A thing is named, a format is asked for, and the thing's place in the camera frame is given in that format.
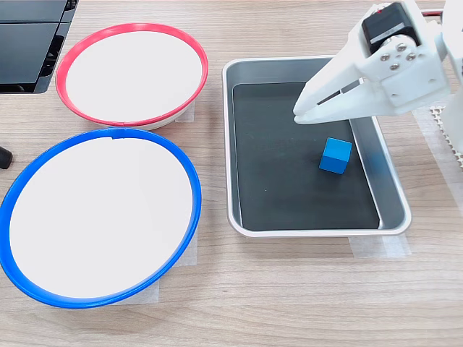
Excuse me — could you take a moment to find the blue cube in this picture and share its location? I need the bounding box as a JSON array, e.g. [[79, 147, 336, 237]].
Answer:
[[318, 137, 353, 176]]

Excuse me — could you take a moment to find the steel tray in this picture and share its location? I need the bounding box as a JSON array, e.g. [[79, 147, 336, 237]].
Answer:
[[221, 55, 412, 239]]

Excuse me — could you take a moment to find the black tray mat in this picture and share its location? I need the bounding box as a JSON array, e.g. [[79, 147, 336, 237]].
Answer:
[[231, 82, 381, 231]]

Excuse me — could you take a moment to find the red-rimmed white plate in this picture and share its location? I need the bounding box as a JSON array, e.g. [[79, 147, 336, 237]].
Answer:
[[55, 22, 210, 131]]

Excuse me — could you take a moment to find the blue-rimmed white plate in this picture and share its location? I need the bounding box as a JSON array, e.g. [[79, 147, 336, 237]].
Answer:
[[0, 127, 203, 310]]

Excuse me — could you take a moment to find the black electronic device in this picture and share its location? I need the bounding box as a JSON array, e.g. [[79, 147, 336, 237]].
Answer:
[[0, 0, 80, 95]]

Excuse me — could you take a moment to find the small black object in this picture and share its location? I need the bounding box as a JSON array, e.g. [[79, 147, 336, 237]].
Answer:
[[0, 146, 14, 170]]

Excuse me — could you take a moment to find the pale perforated base plate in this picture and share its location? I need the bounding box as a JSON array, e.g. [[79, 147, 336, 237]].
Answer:
[[430, 104, 463, 171]]

